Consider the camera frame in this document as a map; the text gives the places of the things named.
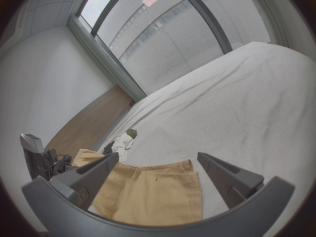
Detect black garment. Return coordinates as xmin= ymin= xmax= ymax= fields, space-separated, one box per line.
xmin=102 ymin=141 xmax=117 ymax=155

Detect grey-green curtain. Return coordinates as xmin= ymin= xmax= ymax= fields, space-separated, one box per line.
xmin=66 ymin=13 xmax=149 ymax=103
xmin=252 ymin=0 xmax=292 ymax=48

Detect white garment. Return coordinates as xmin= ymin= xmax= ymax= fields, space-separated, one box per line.
xmin=111 ymin=132 xmax=135 ymax=164

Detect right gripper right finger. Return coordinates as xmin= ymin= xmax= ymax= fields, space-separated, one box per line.
xmin=197 ymin=152 xmax=265 ymax=210

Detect window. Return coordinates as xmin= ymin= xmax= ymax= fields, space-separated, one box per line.
xmin=80 ymin=0 xmax=272 ymax=96

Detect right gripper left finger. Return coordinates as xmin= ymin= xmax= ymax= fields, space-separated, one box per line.
xmin=49 ymin=153 xmax=119 ymax=210

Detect bed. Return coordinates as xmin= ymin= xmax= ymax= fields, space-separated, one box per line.
xmin=43 ymin=41 xmax=316 ymax=226

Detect tan shorts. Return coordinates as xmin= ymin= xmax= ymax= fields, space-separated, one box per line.
xmin=71 ymin=148 xmax=203 ymax=226

